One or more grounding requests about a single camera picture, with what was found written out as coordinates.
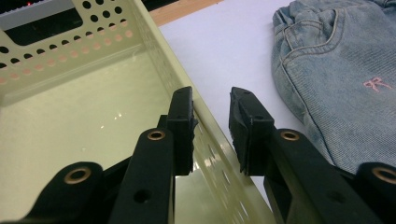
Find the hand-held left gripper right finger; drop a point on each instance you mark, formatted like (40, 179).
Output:
(250, 133)

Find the pale yellow perforated plastic basket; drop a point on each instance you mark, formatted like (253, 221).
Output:
(77, 124)

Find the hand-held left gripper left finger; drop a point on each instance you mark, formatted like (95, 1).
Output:
(182, 130)

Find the light blue denim shorts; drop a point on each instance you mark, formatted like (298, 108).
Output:
(342, 77)

